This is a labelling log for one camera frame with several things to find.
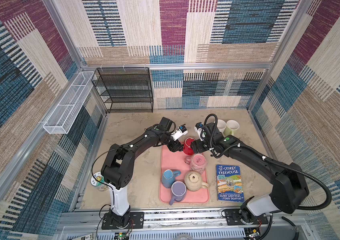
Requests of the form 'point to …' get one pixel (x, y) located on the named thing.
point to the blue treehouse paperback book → (229, 182)
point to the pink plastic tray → (182, 176)
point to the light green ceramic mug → (232, 126)
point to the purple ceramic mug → (178, 190)
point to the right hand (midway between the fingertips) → (198, 145)
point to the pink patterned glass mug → (198, 162)
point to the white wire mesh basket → (64, 114)
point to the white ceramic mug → (221, 125)
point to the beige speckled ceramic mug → (193, 181)
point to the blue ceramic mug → (169, 177)
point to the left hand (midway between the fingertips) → (180, 142)
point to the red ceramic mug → (187, 148)
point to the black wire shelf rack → (125, 89)
